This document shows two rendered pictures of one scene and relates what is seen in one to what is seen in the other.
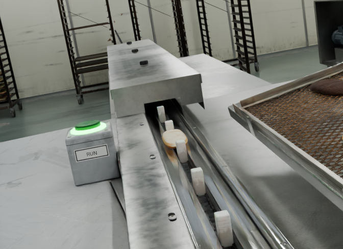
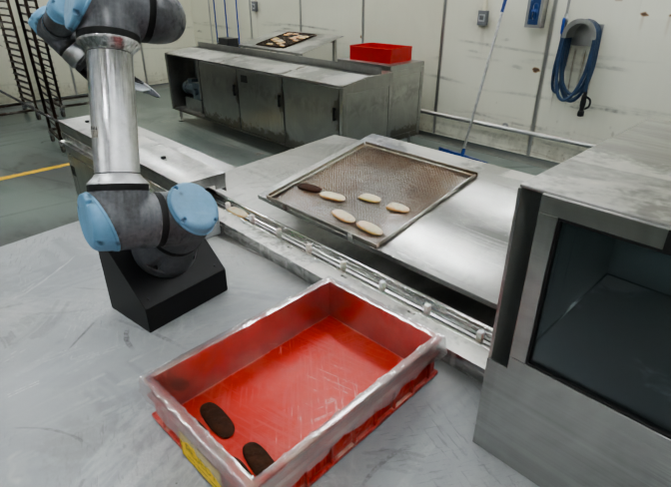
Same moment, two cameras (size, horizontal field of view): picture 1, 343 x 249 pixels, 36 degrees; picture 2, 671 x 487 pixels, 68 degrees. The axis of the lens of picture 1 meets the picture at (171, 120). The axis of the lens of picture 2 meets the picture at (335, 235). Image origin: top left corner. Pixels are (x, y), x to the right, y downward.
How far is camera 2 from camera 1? 102 cm
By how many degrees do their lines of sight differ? 39
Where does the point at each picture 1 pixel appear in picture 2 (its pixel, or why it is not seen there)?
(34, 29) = not seen: outside the picture
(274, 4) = not seen: hidden behind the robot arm
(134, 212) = (273, 247)
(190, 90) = (220, 182)
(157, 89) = (204, 182)
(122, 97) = not seen: hidden behind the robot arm
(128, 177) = (248, 234)
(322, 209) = (324, 238)
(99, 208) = (232, 248)
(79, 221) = (231, 254)
